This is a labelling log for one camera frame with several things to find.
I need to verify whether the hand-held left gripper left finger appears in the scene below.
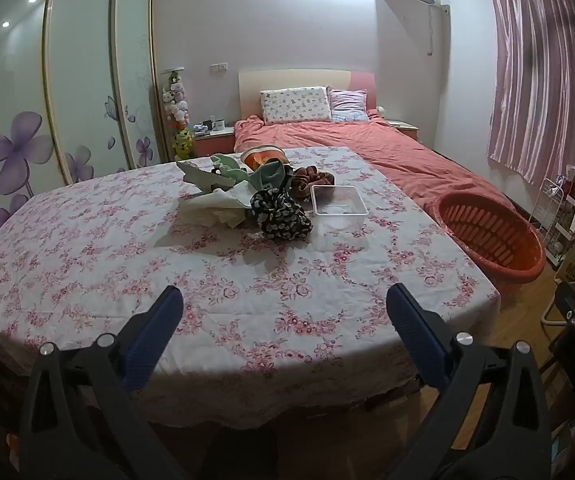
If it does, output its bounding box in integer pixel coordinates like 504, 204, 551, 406
20, 285, 188, 480

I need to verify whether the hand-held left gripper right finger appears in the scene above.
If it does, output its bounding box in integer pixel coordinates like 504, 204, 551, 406
386, 282, 553, 480

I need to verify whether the orange plastic laundry basket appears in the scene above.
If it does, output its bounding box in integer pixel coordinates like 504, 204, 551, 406
432, 191, 548, 283

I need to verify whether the white cream cloth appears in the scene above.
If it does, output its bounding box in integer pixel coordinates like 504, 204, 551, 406
177, 182, 258, 228

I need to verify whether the clear plastic container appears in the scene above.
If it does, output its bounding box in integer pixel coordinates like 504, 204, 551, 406
310, 185, 369, 218

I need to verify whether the green white wrapper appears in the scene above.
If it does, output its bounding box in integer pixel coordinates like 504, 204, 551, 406
176, 155, 258, 193

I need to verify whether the black white patterned cloth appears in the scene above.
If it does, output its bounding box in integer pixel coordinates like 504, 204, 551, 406
250, 187, 314, 241

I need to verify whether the brown cloth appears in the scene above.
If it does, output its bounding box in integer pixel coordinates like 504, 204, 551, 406
287, 165, 337, 200

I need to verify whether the dark blue snack bag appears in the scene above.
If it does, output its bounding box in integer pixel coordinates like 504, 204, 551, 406
250, 161, 293, 193

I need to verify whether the yellow cracker snack bag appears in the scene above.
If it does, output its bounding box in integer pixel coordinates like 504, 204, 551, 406
242, 146, 291, 170

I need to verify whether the pink floral tablecloth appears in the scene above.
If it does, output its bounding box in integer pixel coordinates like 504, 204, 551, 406
0, 146, 501, 431

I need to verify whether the bed with red duvet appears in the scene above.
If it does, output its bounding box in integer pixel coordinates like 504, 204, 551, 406
232, 114, 518, 221

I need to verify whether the yellow plush toy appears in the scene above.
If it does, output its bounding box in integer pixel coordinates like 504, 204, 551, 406
172, 129, 195, 162

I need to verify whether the pink nightstand with mug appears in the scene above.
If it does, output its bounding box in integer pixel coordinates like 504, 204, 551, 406
192, 127, 235, 158

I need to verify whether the pink striped curtain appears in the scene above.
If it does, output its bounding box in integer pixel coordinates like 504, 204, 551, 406
486, 0, 575, 186

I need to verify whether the pink striped pillow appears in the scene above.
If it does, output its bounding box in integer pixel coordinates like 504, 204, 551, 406
327, 87, 371, 123

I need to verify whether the white floral pillow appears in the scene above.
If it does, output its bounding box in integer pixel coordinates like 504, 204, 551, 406
260, 86, 333, 125

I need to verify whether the wardrobe with flower print doors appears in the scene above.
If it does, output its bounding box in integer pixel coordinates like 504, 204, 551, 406
0, 0, 164, 241

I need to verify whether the cream and pink headboard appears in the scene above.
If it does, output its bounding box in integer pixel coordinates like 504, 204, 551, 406
238, 69, 377, 123

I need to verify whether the white metal chair frame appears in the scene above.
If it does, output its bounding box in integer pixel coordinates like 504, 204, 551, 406
540, 290, 561, 328

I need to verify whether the white wire storage cart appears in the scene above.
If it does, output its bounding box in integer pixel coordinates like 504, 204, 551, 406
527, 165, 575, 266

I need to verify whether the hanging string of plush toys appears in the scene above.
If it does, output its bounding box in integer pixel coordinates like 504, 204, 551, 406
162, 67, 193, 133

